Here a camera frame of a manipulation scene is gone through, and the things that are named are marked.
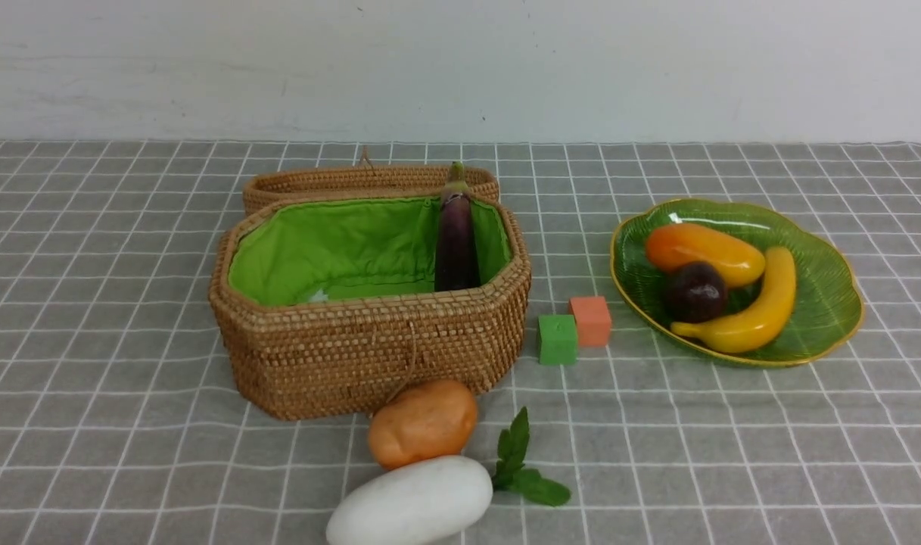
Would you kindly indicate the dark purple passion fruit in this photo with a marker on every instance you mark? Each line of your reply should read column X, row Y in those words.
column 695, row 293

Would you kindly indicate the green glass leaf plate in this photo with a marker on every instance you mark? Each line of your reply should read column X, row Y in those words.
column 828, row 305

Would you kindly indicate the orange mango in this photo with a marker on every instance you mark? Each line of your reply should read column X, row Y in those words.
column 672, row 246

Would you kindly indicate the woven wicker basket green lining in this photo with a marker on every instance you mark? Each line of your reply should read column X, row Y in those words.
column 326, row 305

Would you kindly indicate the purple eggplant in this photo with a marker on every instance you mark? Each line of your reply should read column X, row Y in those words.
column 456, row 258

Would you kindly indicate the woven wicker basket lid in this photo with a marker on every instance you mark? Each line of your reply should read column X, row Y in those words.
column 364, row 178

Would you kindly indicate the yellow banana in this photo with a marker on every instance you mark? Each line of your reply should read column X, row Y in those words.
column 762, row 321

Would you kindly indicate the orange foam cube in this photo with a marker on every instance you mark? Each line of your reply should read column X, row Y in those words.
column 592, row 317

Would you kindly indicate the white oval gourd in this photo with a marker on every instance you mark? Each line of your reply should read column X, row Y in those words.
column 420, row 503

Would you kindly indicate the green mint leaf sprig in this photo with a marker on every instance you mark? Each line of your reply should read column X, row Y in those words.
column 511, row 473

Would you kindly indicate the grey checked tablecloth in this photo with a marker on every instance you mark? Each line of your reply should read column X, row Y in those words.
column 119, row 422

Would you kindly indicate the green foam cube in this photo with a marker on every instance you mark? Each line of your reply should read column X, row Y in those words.
column 558, row 340

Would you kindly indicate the brown potato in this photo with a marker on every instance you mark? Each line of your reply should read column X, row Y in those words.
column 436, row 418

